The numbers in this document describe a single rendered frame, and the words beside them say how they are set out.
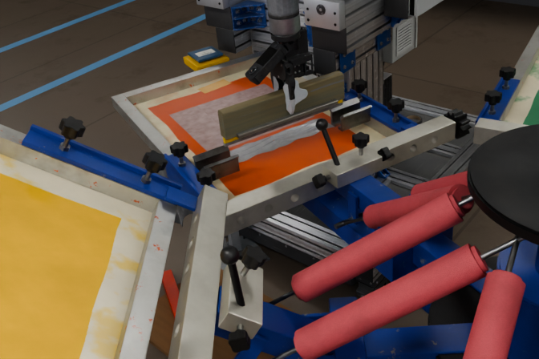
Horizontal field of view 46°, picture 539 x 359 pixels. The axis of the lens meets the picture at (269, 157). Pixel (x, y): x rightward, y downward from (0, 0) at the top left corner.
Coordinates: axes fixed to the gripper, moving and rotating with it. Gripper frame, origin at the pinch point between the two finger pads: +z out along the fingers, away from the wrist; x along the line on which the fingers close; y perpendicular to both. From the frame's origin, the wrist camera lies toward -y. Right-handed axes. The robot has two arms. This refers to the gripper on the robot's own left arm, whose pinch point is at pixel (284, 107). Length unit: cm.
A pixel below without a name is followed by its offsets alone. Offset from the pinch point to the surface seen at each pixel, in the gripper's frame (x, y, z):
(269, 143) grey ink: 6.5, -2.2, 12.9
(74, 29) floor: 444, 38, 110
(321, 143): -1.3, 9.6, 13.7
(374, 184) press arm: -35.6, 0.9, 5.1
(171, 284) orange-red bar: 70, -22, 102
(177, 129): 32.5, -18.6, 13.7
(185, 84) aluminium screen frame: 57, -5, 12
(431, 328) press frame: -73, -16, 7
